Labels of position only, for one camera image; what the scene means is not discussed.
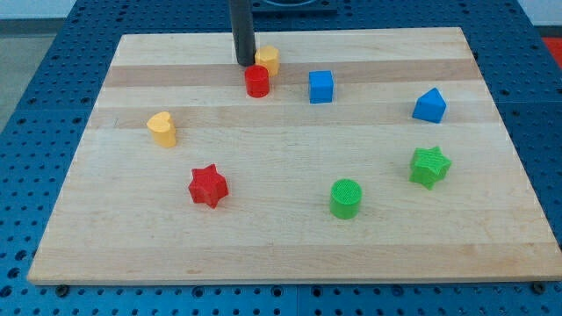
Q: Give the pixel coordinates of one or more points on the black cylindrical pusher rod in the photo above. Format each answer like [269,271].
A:
[242,26]

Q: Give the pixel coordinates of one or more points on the yellow hexagon block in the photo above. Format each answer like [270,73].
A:
[268,57]

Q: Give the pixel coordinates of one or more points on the red cylinder block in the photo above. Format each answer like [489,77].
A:
[257,81]

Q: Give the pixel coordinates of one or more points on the blue cube block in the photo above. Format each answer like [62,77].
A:
[321,86]

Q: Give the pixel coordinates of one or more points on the yellow heart block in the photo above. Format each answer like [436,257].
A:
[162,129]

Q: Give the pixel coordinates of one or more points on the red star block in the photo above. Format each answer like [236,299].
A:
[207,186]

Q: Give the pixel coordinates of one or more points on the wooden board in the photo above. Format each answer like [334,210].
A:
[125,216]

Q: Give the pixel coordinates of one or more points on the green cylinder block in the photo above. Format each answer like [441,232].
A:
[345,198]

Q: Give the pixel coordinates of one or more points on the blue triangular prism block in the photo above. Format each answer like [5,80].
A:
[430,107]

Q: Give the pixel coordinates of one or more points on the green star block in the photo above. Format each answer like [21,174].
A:
[428,166]

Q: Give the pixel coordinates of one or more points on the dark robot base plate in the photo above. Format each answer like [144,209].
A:
[293,6]

